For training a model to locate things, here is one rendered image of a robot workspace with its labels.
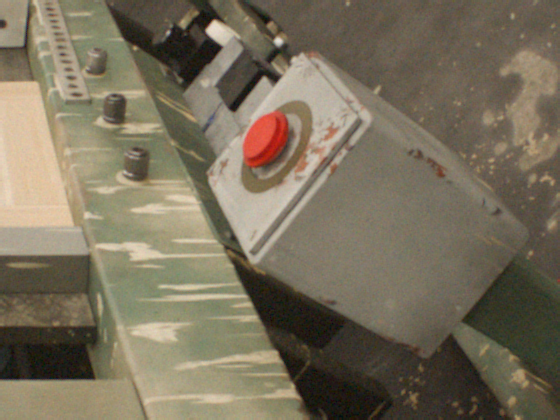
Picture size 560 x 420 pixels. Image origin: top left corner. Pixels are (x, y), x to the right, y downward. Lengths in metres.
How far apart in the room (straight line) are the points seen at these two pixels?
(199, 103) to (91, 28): 0.23
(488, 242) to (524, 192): 1.21
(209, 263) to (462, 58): 1.41
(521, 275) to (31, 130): 0.61
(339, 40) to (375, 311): 1.96
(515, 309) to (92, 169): 0.45
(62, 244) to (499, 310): 0.38
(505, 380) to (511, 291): 0.73
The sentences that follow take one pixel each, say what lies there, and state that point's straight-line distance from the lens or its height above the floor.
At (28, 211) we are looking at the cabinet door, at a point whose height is 0.93.
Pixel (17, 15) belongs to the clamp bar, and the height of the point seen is 0.92.
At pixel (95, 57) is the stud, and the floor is 0.87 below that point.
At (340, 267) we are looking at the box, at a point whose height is 0.87.
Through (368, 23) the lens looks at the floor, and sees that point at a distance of 2.66.
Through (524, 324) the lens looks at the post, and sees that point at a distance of 0.89.
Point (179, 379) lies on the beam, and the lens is 0.84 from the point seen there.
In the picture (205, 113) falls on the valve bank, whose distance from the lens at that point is 1.31.
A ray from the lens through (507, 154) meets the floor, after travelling 2.08.
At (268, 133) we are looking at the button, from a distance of 0.75.
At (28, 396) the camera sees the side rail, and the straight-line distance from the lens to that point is 0.80.
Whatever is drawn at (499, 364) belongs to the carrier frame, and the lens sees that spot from 1.60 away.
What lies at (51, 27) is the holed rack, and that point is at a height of 0.89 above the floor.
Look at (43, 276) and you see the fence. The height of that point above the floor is 0.92.
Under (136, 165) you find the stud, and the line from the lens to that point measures 1.08.
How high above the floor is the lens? 1.30
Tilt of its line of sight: 31 degrees down
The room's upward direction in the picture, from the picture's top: 59 degrees counter-clockwise
